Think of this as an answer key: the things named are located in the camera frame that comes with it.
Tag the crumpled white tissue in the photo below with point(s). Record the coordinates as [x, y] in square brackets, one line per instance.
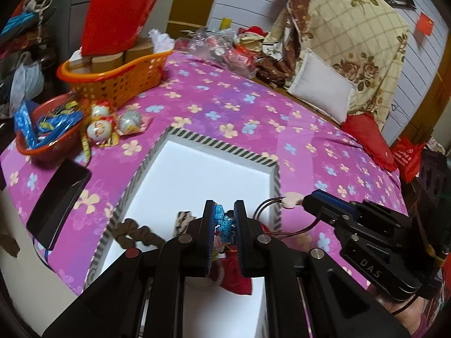
[160, 40]

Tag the brown cardboard cylinder box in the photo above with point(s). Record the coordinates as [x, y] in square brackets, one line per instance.
[107, 61]
[139, 47]
[79, 66]

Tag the small red flag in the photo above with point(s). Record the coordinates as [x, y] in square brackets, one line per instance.
[425, 24]

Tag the red plastic bowl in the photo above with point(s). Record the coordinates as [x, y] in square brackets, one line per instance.
[60, 141]

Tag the white pillow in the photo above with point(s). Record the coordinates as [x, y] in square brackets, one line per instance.
[324, 88]

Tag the cluttered dark shelf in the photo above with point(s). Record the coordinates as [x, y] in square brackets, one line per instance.
[21, 24]

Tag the white plastic bag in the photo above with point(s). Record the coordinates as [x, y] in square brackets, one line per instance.
[26, 77]

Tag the black smartphone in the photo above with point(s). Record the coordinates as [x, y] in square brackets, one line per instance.
[58, 200]

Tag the red paper bag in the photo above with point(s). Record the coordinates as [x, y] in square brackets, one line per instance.
[112, 17]

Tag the red ruffled pillow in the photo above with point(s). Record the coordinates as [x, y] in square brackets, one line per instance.
[366, 137]

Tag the blue hair clip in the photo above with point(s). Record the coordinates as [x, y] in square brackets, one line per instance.
[223, 221]

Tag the clear plastic bags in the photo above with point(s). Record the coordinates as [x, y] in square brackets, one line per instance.
[211, 42]

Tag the red blue decorated charm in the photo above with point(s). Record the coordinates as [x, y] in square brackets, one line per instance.
[236, 274]

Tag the person's right hand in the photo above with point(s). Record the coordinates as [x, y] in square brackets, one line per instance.
[394, 306]

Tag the yellow bottle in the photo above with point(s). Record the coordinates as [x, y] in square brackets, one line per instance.
[224, 24]

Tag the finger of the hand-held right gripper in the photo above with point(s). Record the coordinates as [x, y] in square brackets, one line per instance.
[319, 209]
[334, 202]

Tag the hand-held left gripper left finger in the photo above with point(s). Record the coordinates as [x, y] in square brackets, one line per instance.
[209, 232]

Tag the white wrapped ball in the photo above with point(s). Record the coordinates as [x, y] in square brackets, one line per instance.
[100, 109]
[129, 121]
[99, 131]

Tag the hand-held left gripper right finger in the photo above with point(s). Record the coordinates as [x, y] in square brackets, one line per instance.
[239, 232]

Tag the red shopping bag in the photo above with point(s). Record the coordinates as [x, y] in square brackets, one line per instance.
[408, 158]

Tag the person's right forearm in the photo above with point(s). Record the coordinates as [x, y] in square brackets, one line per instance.
[424, 328]

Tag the doll with red hat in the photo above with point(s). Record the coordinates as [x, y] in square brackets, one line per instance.
[252, 35]

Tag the pile of blue packets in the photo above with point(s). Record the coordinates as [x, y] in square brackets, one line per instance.
[24, 119]

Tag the orange plastic basket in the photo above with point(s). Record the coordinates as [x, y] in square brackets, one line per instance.
[116, 81]

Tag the beige floral quilt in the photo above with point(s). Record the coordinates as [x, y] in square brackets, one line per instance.
[352, 24]

